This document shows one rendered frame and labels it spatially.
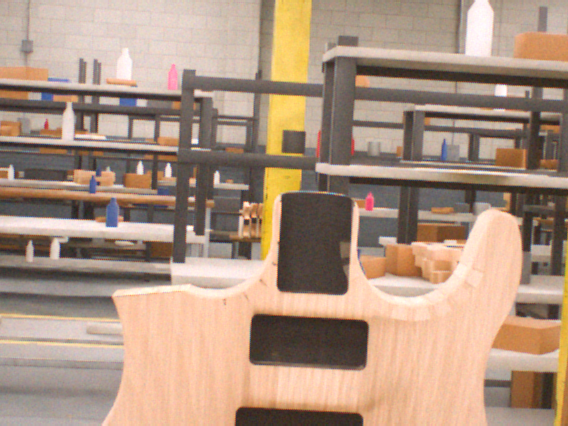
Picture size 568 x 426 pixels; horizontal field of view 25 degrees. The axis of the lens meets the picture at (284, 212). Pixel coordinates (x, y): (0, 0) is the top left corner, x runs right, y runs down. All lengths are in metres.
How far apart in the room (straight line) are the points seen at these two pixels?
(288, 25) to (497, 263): 9.17
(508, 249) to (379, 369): 0.14
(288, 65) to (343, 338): 9.13
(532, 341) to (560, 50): 0.76
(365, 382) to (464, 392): 0.08
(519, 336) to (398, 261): 1.86
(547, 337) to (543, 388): 2.81
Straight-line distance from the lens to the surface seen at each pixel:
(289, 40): 10.12
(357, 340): 1.00
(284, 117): 10.09
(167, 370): 0.98
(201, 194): 6.68
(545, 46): 3.32
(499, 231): 0.99
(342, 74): 3.19
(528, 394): 6.34
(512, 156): 7.01
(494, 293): 0.99
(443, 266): 5.05
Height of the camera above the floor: 1.40
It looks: 3 degrees down
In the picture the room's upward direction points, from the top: 4 degrees clockwise
